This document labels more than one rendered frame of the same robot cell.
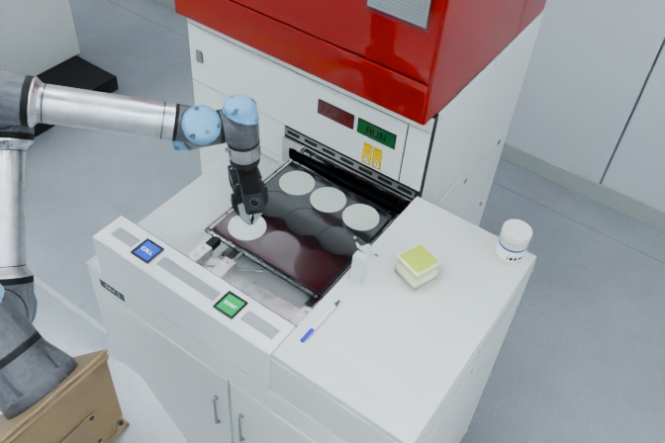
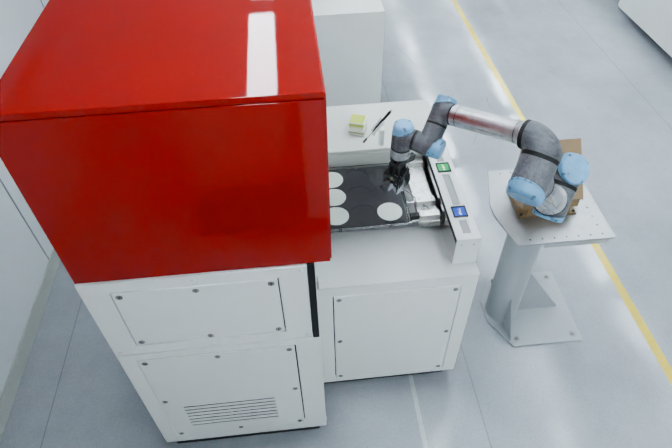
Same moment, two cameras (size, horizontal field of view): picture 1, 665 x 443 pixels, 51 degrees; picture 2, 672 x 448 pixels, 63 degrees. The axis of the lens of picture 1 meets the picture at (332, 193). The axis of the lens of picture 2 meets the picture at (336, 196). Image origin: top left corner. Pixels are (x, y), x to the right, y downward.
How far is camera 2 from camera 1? 2.68 m
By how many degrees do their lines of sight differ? 80
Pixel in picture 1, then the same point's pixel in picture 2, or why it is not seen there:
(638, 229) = not seen: hidden behind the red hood
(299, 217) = (359, 198)
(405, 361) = (399, 114)
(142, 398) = (495, 196)
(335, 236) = (355, 179)
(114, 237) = (470, 229)
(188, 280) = (451, 189)
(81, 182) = not seen: outside the picture
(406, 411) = (418, 105)
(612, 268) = not seen: hidden behind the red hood
